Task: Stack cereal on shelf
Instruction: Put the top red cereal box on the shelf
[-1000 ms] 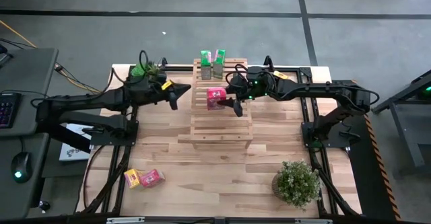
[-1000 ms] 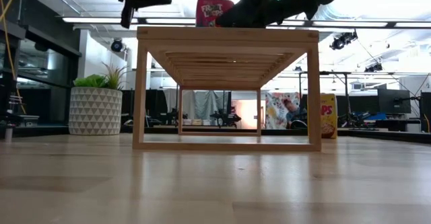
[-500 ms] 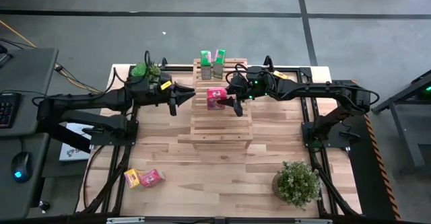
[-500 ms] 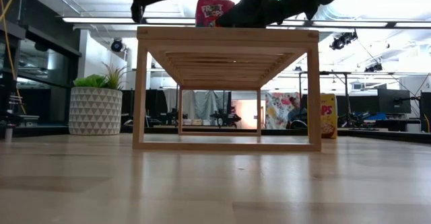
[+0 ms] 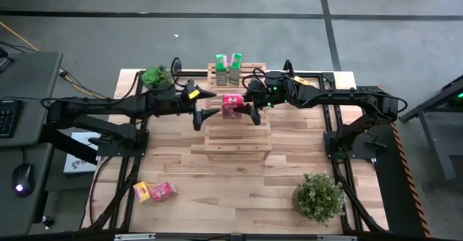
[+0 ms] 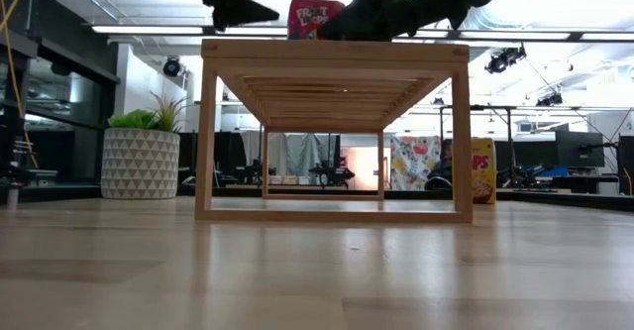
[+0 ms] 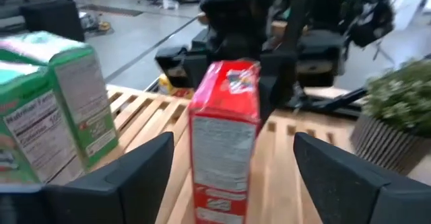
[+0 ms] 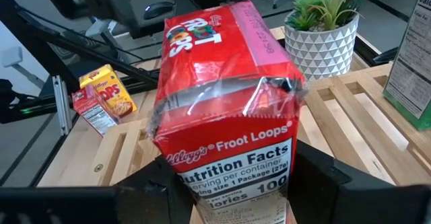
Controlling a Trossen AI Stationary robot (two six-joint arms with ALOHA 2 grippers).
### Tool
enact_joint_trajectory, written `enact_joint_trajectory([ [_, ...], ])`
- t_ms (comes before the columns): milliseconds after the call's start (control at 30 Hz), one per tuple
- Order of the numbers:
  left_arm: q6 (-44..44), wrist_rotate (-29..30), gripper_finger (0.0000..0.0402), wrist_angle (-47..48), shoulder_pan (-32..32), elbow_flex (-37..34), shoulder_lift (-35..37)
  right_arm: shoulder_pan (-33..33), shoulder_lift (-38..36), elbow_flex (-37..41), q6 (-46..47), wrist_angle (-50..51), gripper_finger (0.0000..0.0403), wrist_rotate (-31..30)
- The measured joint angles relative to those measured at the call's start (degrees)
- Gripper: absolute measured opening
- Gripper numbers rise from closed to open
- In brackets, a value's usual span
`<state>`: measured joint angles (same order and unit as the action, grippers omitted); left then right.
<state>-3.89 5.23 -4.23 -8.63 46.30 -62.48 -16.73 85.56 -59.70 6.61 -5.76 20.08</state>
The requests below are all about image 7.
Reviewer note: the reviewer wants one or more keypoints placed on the bushy plant in ribbed pot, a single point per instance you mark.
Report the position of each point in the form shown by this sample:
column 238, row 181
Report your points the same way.
column 397, row 109

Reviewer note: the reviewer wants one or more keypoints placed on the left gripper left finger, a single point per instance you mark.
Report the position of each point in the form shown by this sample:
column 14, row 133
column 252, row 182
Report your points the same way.
column 101, row 197

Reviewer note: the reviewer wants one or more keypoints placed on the wooden slatted shelf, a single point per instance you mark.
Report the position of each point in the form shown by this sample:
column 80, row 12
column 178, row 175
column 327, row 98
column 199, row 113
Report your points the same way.
column 276, row 183

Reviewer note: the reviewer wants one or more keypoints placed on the yellow cereal box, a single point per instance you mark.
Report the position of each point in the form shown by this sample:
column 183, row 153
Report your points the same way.
column 165, row 84

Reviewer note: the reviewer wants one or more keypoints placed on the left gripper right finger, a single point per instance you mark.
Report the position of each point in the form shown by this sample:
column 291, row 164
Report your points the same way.
column 363, row 197

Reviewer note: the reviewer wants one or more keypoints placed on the person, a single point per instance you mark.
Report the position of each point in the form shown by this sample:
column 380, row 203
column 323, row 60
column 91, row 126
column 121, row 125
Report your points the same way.
column 367, row 19

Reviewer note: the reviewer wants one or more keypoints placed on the green Apple Jacks box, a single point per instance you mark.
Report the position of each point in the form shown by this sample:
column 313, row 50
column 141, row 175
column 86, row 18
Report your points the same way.
column 84, row 99
column 30, row 133

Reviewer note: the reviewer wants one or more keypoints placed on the black equipment case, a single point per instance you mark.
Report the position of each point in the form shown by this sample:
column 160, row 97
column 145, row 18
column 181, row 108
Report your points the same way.
column 52, row 20

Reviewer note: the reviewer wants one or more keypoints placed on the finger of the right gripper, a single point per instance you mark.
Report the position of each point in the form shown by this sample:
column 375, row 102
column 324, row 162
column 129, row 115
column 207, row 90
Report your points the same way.
column 277, row 79

